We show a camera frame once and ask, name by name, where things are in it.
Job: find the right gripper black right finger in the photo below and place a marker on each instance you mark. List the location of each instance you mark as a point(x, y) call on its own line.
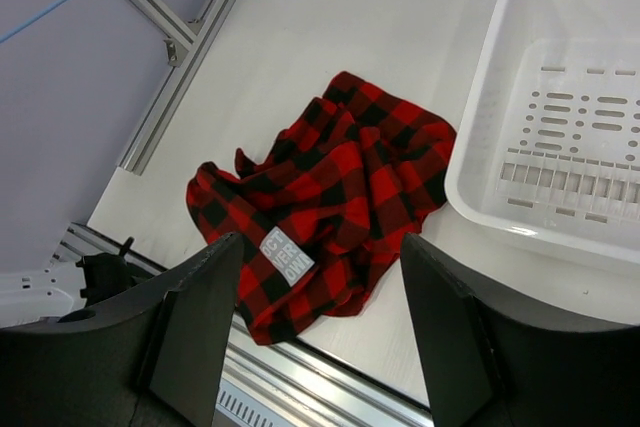
point(493, 356)

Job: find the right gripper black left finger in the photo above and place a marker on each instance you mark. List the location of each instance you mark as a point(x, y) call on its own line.
point(150, 356)

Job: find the red black plaid shirt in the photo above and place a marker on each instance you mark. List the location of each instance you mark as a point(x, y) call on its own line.
point(324, 215)

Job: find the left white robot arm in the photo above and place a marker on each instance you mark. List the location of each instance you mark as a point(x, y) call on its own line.
point(54, 290)

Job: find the white plastic basket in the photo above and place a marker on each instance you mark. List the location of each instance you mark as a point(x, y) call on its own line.
point(547, 153)

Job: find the white slotted cable duct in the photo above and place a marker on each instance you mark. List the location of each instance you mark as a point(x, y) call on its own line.
point(247, 406)

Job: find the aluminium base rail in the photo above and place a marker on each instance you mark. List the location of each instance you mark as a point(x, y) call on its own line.
point(356, 371)

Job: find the left aluminium frame post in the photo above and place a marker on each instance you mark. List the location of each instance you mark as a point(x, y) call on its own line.
point(186, 43)

